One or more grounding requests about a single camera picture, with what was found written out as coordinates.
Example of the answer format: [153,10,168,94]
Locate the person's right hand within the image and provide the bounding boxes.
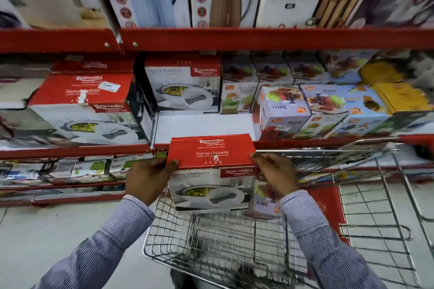
[250,153,301,202]

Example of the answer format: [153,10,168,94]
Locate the person's left hand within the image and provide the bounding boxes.
[125,158,179,207]

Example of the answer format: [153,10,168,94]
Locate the person's left forearm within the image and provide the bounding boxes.
[31,195,156,289]

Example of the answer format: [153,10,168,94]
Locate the person's right forearm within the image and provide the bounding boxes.
[278,189,388,289]

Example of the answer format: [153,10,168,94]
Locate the white juicer box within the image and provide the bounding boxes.
[246,180,283,220]

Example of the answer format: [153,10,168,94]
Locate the stack of colourful juicer boxes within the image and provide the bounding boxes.
[220,50,434,141]

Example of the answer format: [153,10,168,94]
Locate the red cart seat flap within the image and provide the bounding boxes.
[306,186,350,245]

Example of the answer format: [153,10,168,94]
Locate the row of small white boxes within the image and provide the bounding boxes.
[0,153,154,187]

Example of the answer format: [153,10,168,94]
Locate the large red white casserole box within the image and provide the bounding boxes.
[27,73,155,147]

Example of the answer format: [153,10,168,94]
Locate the person's dark trousers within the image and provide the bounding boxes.
[170,268,199,289]

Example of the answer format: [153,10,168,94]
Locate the red metal shelf rack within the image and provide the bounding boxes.
[0,27,434,207]

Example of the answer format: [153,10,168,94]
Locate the yellow box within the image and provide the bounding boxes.
[372,82,434,115]
[359,61,407,85]

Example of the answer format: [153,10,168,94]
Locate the blurred grey white box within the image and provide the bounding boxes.
[0,62,65,151]

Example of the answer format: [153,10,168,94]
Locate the metal wire shopping cart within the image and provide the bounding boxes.
[142,136,434,289]

